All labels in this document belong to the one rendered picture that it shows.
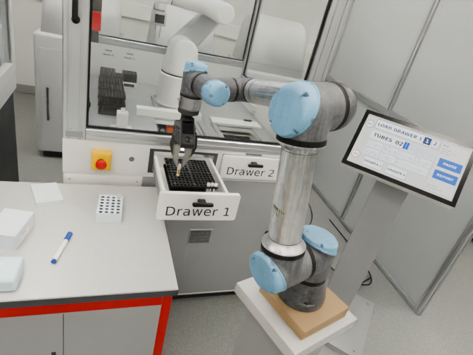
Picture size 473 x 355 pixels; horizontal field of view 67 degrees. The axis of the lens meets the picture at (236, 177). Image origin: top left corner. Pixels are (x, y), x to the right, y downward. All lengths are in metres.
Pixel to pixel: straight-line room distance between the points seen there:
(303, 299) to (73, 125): 1.01
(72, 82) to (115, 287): 0.72
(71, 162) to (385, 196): 1.45
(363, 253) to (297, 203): 1.27
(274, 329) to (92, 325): 0.53
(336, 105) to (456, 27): 1.99
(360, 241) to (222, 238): 0.74
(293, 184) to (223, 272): 1.26
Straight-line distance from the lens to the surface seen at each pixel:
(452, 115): 2.58
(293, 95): 0.76
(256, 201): 1.76
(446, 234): 2.53
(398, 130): 1.88
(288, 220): 0.86
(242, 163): 1.59
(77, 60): 1.38
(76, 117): 1.44
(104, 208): 1.34
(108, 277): 1.13
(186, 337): 1.97
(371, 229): 2.00
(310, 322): 1.11
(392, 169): 1.79
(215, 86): 1.06
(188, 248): 1.83
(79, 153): 1.50
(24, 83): 4.87
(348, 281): 2.19
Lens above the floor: 1.56
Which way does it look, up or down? 27 degrees down
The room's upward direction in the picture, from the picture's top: 14 degrees clockwise
